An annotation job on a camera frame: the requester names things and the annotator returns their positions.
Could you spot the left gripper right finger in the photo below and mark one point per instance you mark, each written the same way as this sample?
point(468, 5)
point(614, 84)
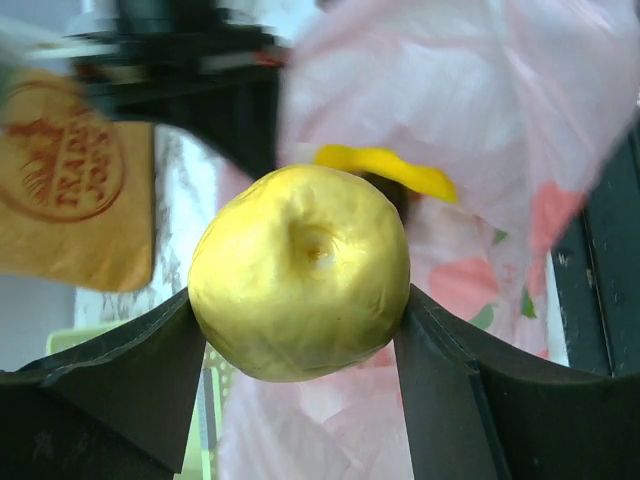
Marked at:
point(478, 408)

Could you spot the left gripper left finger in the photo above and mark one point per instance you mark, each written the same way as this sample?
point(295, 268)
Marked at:
point(118, 406)

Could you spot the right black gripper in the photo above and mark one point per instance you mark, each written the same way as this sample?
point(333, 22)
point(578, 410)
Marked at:
point(187, 64)

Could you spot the yellow Trader Joe's tote bag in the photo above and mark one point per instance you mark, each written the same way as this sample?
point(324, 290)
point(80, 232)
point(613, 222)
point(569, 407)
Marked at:
point(77, 189)

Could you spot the yellow lemon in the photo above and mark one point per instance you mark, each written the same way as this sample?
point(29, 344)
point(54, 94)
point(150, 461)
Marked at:
point(303, 274)

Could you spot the pink plastic grocery bag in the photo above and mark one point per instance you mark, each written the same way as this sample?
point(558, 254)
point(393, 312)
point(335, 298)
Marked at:
point(519, 102)

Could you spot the green plastic basket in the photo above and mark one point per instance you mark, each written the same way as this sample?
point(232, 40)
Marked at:
point(201, 454)

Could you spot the yellow banana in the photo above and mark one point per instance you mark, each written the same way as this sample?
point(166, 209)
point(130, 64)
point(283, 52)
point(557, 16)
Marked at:
point(423, 180)

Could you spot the black mounting rail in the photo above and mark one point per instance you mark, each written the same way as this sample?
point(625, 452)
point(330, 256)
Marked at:
point(596, 267)

